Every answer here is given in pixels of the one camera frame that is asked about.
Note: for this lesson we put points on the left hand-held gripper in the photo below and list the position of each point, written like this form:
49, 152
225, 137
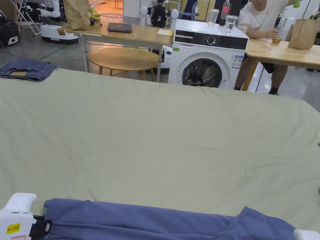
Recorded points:
15, 220

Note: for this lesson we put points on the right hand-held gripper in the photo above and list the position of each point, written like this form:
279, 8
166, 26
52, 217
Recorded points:
308, 235

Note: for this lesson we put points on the blue shirt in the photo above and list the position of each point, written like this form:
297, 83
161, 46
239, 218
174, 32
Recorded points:
150, 222

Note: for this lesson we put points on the folded blue jeans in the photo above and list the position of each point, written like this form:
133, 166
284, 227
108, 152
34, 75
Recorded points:
27, 67

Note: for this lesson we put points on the bed with pale green sheet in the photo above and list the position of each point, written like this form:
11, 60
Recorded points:
150, 140

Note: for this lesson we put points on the black bag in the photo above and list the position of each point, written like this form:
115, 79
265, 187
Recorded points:
8, 31

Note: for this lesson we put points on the white wheeled robot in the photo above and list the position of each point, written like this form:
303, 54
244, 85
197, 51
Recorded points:
53, 32

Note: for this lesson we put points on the white washing machine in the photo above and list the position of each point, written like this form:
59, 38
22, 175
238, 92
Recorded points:
197, 37

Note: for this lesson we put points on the black and white humanoid robot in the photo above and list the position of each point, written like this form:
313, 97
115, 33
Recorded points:
160, 15

